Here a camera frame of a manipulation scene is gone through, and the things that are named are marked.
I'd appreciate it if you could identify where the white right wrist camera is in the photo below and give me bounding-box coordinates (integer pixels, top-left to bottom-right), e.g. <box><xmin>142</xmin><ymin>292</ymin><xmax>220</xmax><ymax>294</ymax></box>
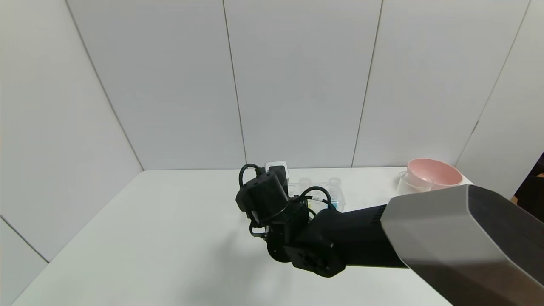
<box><xmin>265</xmin><ymin>161</ymin><xmax>290</xmax><ymax>183</ymax></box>

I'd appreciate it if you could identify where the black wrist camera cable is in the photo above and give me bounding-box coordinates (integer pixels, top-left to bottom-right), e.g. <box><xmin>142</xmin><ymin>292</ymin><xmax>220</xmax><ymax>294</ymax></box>
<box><xmin>238</xmin><ymin>164</ymin><xmax>334</xmax><ymax>238</ymax></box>

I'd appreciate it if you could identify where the test tube with blue pigment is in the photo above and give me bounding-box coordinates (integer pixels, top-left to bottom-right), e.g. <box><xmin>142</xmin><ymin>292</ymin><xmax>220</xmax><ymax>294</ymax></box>
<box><xmin>328</xmin><ymin>178</ymin><xmax>342</xmax><ymax>211</ymax></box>

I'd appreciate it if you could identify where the black background object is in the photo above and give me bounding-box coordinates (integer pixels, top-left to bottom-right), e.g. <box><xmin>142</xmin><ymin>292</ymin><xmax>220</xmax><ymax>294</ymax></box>
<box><xmin>514</xmin><ymin>153</ymin><xmax>544</xmax><ymax>221</ymax></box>

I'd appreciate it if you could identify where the clear glass beaker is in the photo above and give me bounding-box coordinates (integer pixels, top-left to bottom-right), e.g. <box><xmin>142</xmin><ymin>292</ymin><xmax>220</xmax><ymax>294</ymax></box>
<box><xmin>397</xmin><ymin>170</ymin><xmax>434</xmax><ymax>197</ymax></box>

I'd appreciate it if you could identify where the pink plastic bowl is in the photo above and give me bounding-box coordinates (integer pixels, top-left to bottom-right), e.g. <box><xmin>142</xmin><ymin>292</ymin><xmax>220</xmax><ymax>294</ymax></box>
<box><xmin>407</xmin><ymin>159</ymin><xmax>463</xmax><ymax>190</ymax></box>

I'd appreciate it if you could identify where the clear plastic test tube rack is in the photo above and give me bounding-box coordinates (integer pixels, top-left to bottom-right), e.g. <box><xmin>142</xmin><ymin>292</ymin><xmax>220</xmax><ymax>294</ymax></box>
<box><xmin>288</xmin><ymin>182</ymin><xmax>346</xmax><ymax>213</ymax></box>

